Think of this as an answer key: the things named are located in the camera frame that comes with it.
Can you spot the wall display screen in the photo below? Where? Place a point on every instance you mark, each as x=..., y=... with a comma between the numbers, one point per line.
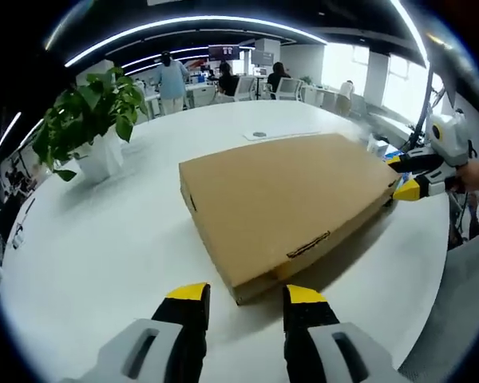
x=223, y=52

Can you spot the straight ceiling light strip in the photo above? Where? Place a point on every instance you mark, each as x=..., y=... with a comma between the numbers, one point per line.
x=411, y=28

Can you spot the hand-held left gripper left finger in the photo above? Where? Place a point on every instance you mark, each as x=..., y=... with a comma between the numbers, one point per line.
x=183, y=319

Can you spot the green potted plant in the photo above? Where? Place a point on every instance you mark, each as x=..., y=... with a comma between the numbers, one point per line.
x=88, y=107

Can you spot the brown cardboard shoe box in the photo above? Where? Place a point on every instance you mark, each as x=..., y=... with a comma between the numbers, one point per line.
x=283, y=199

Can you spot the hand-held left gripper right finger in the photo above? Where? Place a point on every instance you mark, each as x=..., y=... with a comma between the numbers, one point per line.
x=303, y=323

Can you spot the curved ceiling light strip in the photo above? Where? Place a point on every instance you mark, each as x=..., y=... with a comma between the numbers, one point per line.
x=215, y=18

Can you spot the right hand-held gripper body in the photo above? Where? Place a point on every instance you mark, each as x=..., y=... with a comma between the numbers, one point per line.
x=451, y=139

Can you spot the white office chair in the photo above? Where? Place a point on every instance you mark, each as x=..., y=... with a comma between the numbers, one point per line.
x=289, y=88
x=245, y=88

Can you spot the white office desk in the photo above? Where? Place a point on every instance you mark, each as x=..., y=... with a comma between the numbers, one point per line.
x=201, y=95

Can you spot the small white packet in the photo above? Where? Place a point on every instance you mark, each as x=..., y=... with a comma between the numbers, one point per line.
x=377, y=147

